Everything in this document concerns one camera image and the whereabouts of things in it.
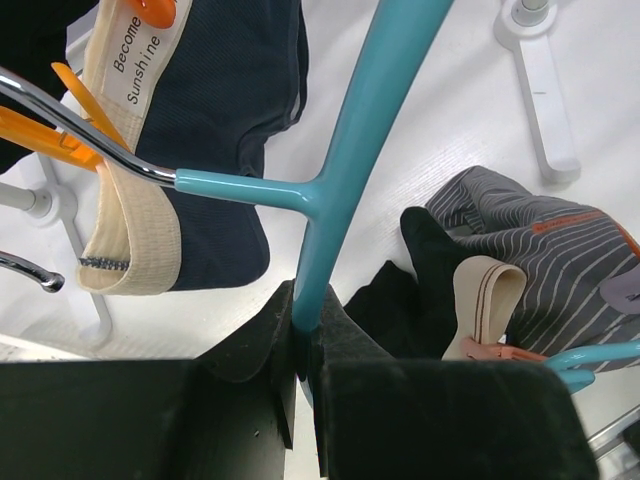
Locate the orange clothes peg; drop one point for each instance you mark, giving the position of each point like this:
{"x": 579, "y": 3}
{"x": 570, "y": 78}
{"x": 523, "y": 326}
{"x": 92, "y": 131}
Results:
{"x": 35, "y": 136}

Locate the grey striped underwear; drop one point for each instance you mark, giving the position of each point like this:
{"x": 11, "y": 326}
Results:
{"x": 566, "y": 249}

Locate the metal clothes rack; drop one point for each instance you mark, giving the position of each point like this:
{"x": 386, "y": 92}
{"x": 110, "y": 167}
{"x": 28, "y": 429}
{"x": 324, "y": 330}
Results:
{"x": 521, "y": 26}

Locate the navy blue underwear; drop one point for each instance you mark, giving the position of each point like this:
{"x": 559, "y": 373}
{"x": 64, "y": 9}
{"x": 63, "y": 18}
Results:
{"x": 204, "y": 94}

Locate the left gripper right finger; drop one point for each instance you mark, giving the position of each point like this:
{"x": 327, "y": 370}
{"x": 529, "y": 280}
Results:
{"x": 381, "y": 418}

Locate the black underwear beige waistband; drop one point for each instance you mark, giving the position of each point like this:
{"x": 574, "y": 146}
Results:
{"x": 454, "y": 296}

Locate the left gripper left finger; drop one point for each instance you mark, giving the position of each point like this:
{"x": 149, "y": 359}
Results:
{"x": 226, "y": 414}

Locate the blue plastic clip hanger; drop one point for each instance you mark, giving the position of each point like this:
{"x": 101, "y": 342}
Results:
{"x": 398, "y": 39}

